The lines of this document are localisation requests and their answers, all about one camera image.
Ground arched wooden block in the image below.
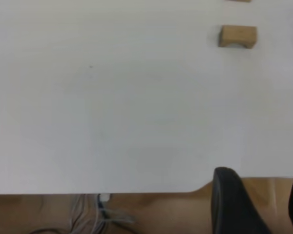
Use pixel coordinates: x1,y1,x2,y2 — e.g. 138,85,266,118
218,25,258,49

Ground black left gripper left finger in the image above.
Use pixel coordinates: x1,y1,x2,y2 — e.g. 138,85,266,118
210,166,274,234

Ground black cable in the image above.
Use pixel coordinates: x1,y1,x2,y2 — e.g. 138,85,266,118
26,227,74,234

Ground grey cable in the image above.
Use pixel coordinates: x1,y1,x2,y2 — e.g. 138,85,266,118
97,201,137,228

